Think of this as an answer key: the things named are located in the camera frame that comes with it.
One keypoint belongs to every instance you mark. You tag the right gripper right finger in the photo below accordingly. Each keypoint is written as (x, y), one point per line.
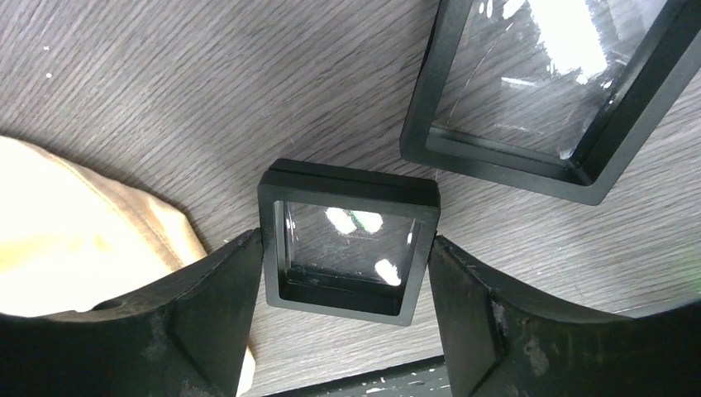
(503, 337)

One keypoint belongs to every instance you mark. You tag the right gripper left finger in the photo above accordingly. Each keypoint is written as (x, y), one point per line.
(182, 335)

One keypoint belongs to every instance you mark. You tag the cream yellow garment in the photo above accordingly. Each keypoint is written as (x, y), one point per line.
(72, 239)

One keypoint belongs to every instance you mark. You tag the black square frame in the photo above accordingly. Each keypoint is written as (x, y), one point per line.
(553, 97)
(345, 242)

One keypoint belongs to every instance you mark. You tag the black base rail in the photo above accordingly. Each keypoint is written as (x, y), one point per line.
(427, 377)

